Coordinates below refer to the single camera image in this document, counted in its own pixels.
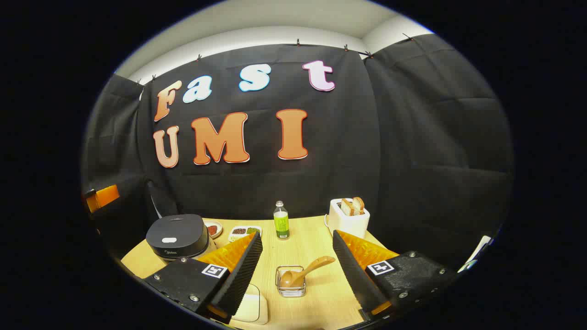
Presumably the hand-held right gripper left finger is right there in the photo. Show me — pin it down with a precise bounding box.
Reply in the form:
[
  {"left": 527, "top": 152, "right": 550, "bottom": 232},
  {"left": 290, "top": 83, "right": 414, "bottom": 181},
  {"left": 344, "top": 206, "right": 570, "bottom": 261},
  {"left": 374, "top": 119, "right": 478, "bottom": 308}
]
[{"left": 143, "top": 231, "right": 264, "bottom": 325}]

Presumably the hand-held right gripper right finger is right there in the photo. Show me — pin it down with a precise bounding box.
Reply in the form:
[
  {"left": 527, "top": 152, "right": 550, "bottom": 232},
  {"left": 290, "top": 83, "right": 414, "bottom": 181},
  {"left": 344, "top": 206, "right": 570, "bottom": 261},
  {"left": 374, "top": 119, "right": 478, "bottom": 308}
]
[{"left": 332, "top": 229, "right": 459, "bottom": 321}]

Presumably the wooden spoon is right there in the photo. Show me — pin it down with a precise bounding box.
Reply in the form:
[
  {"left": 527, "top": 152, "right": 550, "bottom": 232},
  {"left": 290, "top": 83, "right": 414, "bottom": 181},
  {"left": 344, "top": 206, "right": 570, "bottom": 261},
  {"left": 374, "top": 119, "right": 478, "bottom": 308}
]
[{"left": 280, "top": 256, "right": 336, "bottom": 288}]

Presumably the clear square chopstick holder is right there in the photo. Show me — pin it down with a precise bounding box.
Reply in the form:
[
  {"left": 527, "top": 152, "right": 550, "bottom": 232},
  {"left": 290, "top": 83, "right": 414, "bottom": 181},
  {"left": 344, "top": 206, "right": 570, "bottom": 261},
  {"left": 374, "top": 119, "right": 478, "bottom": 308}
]
[{"left": 275, "top": 265, "right": 307, "bottom": 297}]

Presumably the black rice cooker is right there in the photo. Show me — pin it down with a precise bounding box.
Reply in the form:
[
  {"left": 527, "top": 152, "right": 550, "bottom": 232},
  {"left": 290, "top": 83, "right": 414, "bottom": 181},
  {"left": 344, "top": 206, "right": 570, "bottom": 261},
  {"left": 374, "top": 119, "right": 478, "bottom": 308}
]
[{"left": 146, "top": 214, "right": 212, "bottom": 262}]

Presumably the white square container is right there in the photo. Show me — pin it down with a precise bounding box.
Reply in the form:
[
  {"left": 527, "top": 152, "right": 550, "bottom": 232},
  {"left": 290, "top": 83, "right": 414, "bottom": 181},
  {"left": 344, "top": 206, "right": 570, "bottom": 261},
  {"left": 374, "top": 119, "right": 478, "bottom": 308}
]
[{"left": 231, "top": 283, "right": 269, "bottom": 325}]

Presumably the white divided snack tray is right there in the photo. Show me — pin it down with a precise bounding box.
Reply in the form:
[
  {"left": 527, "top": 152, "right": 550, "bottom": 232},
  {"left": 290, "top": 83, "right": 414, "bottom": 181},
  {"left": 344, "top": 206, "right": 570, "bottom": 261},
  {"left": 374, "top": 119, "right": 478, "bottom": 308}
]
[{"left": 228, "top": 225, "right": 262, "bottom": 242}]

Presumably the white toaster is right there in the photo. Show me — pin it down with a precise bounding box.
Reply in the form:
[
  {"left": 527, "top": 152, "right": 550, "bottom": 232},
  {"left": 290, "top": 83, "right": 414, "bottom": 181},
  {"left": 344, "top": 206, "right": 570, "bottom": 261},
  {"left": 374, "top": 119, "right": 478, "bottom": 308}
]
[{"left": 325, "top": 198, "right": 371, "bottom": 239}]

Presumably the small plate with meat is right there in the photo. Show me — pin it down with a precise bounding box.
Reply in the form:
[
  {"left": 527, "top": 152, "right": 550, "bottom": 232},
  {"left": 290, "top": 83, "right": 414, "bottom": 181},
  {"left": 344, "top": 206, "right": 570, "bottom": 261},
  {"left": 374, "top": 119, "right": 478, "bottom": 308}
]
[{"left": 203, "top": 220, "right": 224, "bottom": 239}]

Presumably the green label drink bottle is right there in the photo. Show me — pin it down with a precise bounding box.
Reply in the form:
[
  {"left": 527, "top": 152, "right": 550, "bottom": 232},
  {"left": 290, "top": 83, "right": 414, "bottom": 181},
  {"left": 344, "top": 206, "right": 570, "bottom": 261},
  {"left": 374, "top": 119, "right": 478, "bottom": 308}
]
[{"left": 274, "top": 201, "right": 290, "bottom": 240}]

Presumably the white flat object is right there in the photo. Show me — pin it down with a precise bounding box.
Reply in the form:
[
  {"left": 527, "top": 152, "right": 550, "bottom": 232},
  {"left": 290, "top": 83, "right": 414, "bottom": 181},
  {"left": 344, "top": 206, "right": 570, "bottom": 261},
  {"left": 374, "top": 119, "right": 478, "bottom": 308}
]
[{"left": 459, "top": 235, "right": 493, "bottom": 274}]

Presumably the black backdrop cloth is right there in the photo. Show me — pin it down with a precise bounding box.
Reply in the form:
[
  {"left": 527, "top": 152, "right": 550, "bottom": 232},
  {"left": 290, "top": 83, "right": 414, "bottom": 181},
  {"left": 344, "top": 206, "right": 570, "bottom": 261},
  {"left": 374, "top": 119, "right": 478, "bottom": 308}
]
[{"left": 82, "top": 33, "right": 514, "bottom": 275}]

